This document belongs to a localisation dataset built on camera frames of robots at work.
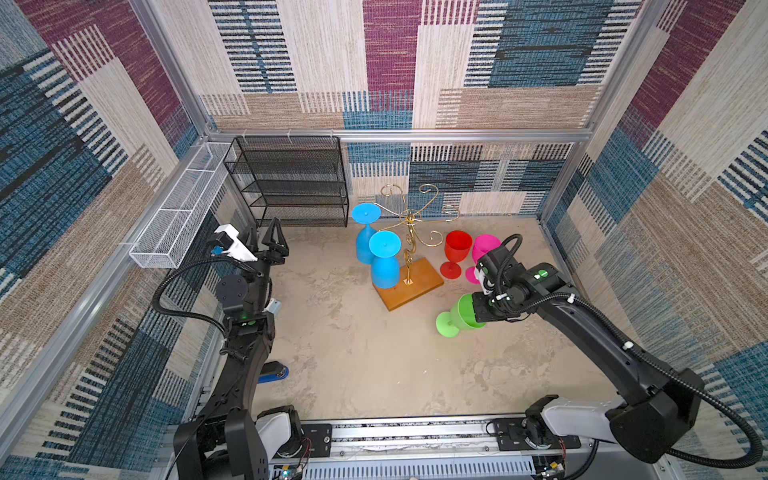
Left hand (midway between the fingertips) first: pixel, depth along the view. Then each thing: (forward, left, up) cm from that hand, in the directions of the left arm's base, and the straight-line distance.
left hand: (267, 222), depth 69 cm
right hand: (-14, -52, -21) cm, 58 cm away
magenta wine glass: (+12, -57, -23) cm, 62 cm away
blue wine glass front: (-4, -26, -5) cm, 27 cm away
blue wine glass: (+7, -22, -4) cm, 23 cm away
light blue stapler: (-2, +8, -35) cm, 36 cm away
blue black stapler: (-21, +5, -36) cm, 42 cm away
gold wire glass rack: (+7, -34, -5) cm, 35 cm away
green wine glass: (-16, -44, -16) cm, 50 cm away
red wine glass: (+11, -49, -23) cm, 55 cm away
